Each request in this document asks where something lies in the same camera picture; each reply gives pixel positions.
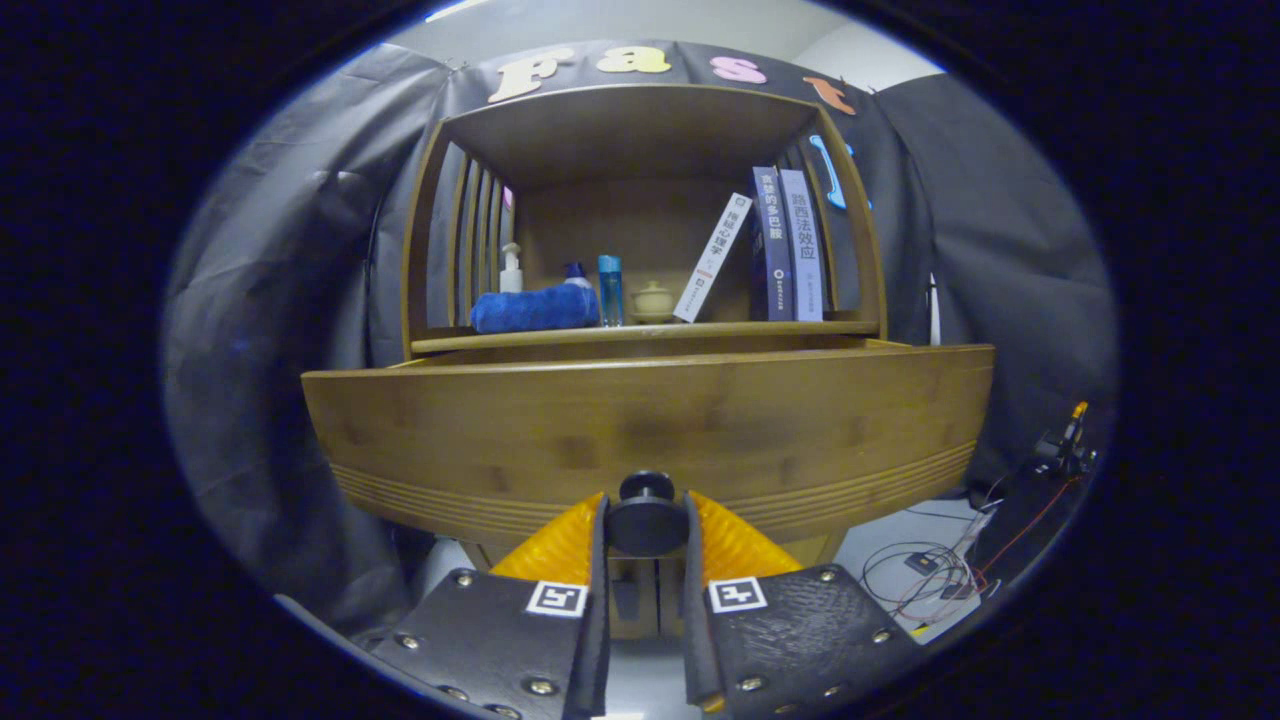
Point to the light purple book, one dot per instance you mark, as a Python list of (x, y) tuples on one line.
[(805, 250)]

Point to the wooden cabinet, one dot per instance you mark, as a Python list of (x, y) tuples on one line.
[(620, 130)]

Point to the wooden countertop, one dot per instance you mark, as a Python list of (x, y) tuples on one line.
[(650, 333)]

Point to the dark blue book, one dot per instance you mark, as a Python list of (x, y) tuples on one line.
[(773, 250)]

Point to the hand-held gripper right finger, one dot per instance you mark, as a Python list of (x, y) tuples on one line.
[(695, 640)]

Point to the blue folded towel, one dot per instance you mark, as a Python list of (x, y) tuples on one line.
[(535, 308)]

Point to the white flat object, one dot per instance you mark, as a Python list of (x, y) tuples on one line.
[(945, 622)]

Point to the clear blue bottle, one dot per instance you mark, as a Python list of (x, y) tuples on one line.
[(610, 290)]

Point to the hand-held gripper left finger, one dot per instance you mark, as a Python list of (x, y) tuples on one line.
[(598, 640)]

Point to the white pump bottle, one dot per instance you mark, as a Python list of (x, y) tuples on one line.
[(511, 278)]

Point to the black and orange device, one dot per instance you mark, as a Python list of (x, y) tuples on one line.
[(1068, 445)]

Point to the beige lidded teacup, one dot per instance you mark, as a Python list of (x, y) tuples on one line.
[(653, 300)]

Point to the white bottle with blue cap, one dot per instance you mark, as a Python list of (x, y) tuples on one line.
[(575, 272)]

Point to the white book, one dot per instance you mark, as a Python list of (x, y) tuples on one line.
[(712, 258)]

